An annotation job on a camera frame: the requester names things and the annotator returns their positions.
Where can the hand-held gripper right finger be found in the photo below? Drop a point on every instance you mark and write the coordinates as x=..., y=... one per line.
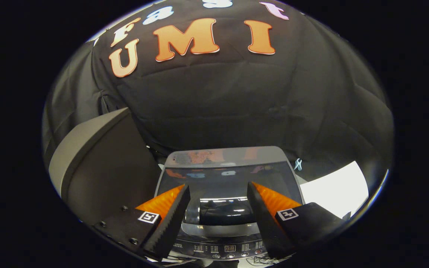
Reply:
x=263, y=219

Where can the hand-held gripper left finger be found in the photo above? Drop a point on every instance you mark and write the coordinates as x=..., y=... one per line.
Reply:
x=171, y=223

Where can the grey washing machine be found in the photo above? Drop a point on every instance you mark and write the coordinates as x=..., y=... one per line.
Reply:
x=229, y=247

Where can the dark washing machine lid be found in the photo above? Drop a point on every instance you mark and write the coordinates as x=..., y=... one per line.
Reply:
x=229, y=178

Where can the pale blue clip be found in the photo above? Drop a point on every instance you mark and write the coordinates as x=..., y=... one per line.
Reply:
x=298, y=164

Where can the white sheet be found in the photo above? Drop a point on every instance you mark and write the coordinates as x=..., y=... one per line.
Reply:
x=337, y=190

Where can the grey box stand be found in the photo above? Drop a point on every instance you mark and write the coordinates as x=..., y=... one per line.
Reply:
x=110, y=167

